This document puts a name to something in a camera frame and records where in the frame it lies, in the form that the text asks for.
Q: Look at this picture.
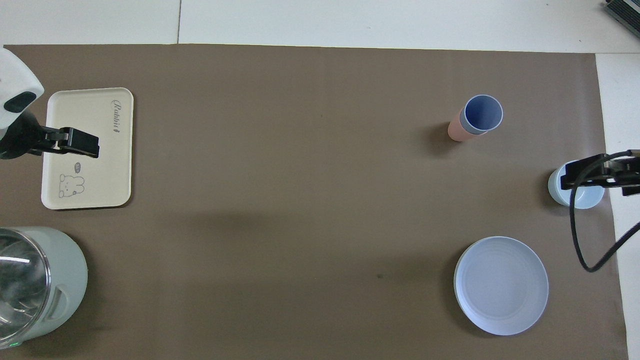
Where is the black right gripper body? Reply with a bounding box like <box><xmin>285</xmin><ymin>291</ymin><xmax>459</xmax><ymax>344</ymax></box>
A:
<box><xmin>602</xmin><ymin>149</ymin><xmax>640</xmax><ymax>196</ymax></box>

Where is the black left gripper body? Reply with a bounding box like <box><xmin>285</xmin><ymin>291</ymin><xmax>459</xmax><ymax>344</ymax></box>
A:
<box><xmin>0</xmin><ymin>111</ymin><xmax>51</xmax><ymax>161</ymax></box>

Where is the blue ribbed cup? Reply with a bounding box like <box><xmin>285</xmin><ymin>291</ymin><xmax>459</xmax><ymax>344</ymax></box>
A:
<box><xmin>460</xmin><ymin>94</ymin><xmax>504</xmax><ymax>136</ymax></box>

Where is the pink cup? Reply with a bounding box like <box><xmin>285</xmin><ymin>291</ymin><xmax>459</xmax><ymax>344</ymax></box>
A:
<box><xmin>447</xmin><ymin>107</ymin><xmax>488</xmax><ymax>143</ymax></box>

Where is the cream rabbit print tray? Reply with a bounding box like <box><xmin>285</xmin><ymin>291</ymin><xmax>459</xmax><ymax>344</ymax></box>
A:
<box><xmin>40</xmin><ymin>87</ymin><xmax>135</xmax><ymax>210</ymax></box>

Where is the light blue bowl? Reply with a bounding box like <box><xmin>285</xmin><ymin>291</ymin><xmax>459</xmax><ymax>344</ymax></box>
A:
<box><xmin>547</xmin><ymin>167</ymin><xmax>605</xmax><ymax>209</ymax></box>

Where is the pale green cooking pot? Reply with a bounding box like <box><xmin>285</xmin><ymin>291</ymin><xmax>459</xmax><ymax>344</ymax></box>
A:
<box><xmin>0</xmin><ymin>226</ymin><xmax>89</xmax><ymax>350</ymax></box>

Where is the light blue plate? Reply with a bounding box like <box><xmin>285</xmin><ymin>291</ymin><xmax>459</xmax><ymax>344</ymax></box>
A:
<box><xmin>453</xmin><ymin>236</ymin><xmax>549</xmax><ymax>336</ymax></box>

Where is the glass pot lid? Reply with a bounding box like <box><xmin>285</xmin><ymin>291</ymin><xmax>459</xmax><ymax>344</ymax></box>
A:
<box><xmin>0</xmin><ymin>229</ymin><xmax>52</xmax><ymax>346</ymax></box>

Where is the dark grey ribbed device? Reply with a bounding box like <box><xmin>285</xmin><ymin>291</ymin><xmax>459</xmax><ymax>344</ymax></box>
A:
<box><xmin>602</xmin><ymin>0</ymin><xmax>640</xmax><ymax>38</ymax></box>

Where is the brown paper table mat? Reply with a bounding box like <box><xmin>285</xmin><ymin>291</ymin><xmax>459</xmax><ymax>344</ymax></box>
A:
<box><xmin>0</xmin><ymin>44</ymin><xmax>630</xmax><ymax>360</ymax></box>

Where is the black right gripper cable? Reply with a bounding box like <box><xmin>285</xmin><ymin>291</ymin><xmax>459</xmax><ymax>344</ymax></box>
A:
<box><xmin>570</xmin><ymin>150</ymin><xmax>640</xmax><ymax>273</ymax></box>

